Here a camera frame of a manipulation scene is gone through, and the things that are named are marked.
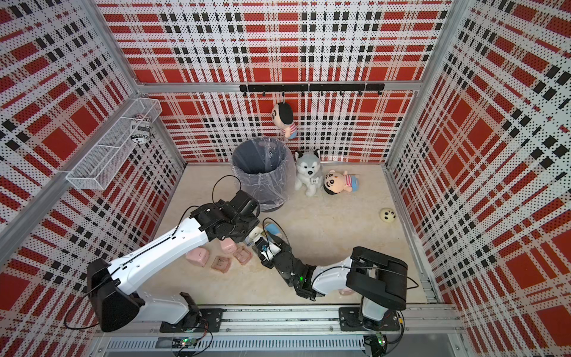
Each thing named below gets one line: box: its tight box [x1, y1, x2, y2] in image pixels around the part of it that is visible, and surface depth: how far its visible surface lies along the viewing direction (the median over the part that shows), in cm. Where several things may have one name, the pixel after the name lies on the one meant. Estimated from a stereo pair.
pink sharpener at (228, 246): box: [220, 237, 238, 256], surface depth 86 cm
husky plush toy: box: [294, 148, 324, 198], surface depth 98 cm
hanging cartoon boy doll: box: [272, 101, 299, 139], surface depth 94 cm
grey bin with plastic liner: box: [231, 136, 297, 213], surface depth 93 cm
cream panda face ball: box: [379, 207, 398, 224], surface depth 98 cm
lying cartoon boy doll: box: [323, 169, 360, 196], surface depth 107 cm
